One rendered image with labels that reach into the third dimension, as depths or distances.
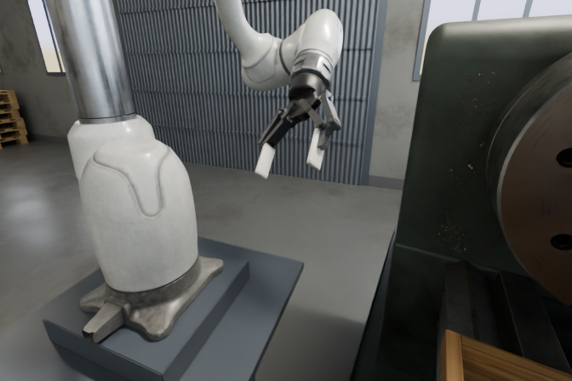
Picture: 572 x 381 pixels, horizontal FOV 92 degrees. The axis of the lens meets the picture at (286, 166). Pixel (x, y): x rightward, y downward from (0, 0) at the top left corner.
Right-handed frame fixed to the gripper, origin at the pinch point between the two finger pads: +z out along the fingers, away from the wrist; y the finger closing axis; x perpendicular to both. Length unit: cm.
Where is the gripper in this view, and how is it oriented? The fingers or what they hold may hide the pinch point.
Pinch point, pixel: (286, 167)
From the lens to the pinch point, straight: 51.2
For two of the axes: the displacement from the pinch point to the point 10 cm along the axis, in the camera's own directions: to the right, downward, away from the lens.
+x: 6.6, 4.6, 5.9
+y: 7.1, -1.3, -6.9
